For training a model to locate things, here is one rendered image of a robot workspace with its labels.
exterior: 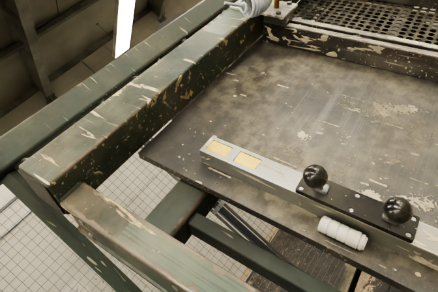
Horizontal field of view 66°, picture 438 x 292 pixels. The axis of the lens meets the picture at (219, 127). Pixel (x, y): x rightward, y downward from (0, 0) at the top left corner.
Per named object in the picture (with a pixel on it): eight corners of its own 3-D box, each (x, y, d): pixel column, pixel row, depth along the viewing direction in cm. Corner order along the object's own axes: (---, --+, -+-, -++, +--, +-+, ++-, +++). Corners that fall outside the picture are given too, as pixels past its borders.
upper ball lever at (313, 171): (327, 203, 62) (321, 190, 50) (307, 194, 63) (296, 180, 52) (335, 184, 62) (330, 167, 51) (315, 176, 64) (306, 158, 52)
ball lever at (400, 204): (398, 234, 56) (409, 228, 44) (374, 223, 58) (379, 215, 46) (406, 212, 57) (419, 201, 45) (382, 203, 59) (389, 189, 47)
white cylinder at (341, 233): (315, 233, 61) (361, 255, 57) (317, 224, 59) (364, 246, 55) (322, 220, 63) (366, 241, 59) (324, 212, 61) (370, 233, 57)
